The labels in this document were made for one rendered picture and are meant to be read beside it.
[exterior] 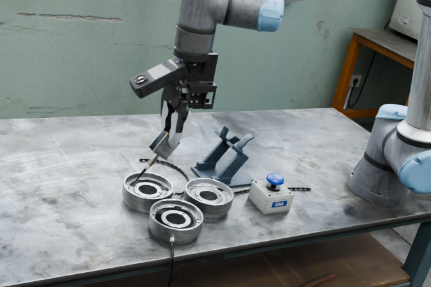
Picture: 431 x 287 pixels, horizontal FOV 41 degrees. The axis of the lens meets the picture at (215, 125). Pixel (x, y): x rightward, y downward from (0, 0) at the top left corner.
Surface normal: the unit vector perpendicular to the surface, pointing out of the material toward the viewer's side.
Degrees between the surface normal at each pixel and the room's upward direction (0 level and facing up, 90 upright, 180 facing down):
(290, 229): 0
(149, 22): 90
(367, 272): 0
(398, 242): 0
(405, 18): 90
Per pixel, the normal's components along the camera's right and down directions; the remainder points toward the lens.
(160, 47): 0.47, 0.44
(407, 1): -0.87, 0.04
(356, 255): 0.19, -0.90
